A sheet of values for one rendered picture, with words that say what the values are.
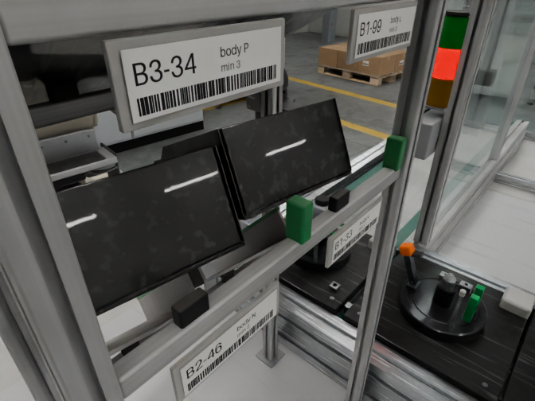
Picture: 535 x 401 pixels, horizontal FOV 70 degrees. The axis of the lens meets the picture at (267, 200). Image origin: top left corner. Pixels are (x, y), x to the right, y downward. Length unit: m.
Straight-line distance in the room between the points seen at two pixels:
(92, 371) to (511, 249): 1.08
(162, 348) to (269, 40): 0.16
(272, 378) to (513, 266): 0.65
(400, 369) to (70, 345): 0.55
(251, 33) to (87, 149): 1.03
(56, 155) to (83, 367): 1.00
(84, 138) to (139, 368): 1.00
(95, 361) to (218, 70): 0.13
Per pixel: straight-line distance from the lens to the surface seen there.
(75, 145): 1.17
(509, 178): 1.49
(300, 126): 0.34
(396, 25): 0.29
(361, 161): 1.25
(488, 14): 0.75
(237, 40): 0.17
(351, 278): 0.76
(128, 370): 0.21
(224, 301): 0.23
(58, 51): 0.25
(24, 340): 0.40
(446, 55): 0.76
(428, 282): 0.77
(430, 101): 0.78
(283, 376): 0.74
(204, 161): 0.26
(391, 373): 0.65
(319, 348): 0.71
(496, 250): 1.15
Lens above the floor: 1.47
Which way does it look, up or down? 31 degrees down
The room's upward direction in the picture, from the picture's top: straight up
